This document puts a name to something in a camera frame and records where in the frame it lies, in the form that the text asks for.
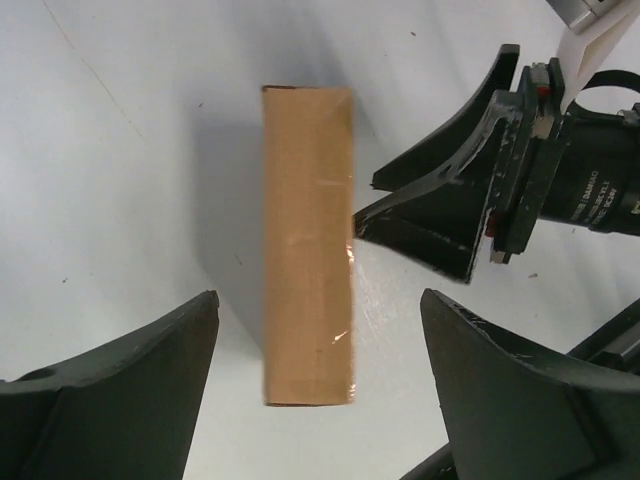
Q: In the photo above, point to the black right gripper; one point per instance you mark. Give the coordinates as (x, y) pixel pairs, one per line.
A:
(441, 186)

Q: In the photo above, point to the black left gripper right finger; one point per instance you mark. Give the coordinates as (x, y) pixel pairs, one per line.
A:
(525, 400)

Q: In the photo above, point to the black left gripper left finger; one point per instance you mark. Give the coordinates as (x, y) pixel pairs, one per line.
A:
(124, 410)

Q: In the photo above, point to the brown cardboard express box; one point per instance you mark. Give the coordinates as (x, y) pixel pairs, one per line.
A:
(308, 246)

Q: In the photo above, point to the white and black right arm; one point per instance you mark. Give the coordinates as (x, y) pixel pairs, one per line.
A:
(596, 185)

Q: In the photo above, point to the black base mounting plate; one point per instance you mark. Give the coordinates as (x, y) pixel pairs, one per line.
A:
(550, 400)

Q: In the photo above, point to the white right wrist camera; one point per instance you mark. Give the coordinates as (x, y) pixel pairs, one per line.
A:
(593, 29)

